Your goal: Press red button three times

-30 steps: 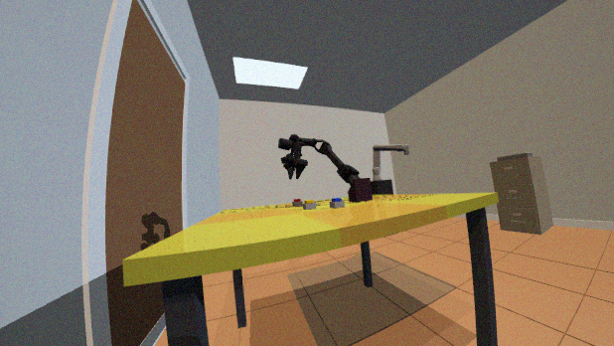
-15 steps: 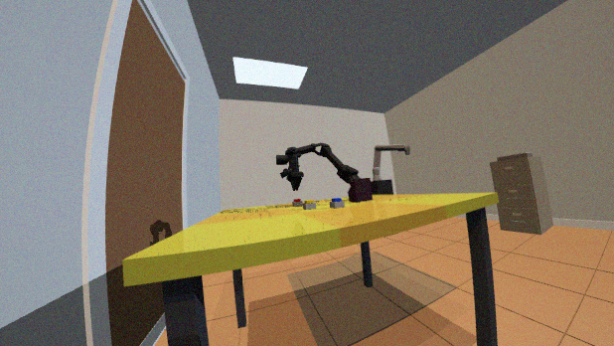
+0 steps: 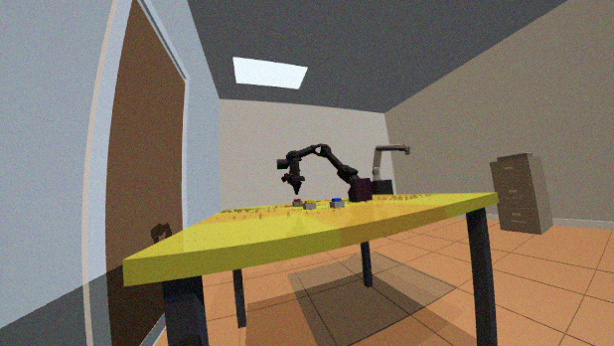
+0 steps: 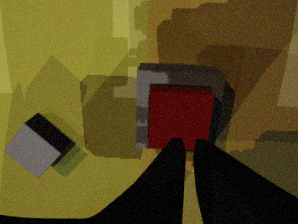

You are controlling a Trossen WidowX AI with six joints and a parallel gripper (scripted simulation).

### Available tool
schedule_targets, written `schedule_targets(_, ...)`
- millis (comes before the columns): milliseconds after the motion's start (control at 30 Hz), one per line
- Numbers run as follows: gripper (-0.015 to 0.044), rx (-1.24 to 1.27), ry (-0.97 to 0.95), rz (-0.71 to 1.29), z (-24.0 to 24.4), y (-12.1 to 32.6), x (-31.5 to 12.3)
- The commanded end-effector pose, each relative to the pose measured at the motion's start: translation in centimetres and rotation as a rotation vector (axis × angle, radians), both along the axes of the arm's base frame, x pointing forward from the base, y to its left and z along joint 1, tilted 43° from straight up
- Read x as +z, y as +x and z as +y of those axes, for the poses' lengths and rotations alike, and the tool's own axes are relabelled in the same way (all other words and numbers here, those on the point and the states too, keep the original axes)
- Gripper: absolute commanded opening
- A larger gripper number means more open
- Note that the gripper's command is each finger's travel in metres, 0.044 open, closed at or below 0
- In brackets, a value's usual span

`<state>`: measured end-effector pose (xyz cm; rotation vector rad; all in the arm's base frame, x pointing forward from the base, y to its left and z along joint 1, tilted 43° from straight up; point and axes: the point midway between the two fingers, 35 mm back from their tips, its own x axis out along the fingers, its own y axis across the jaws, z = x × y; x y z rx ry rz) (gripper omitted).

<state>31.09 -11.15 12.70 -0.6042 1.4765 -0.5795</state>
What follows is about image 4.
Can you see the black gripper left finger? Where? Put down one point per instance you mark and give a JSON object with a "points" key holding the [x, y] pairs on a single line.
{"points": [[157, 197]]}

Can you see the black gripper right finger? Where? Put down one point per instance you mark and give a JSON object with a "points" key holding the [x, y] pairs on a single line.
{"points": [[228, 192]]}

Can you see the red button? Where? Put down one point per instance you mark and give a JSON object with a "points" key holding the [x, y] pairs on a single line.
{"points": [[182, 101]]}

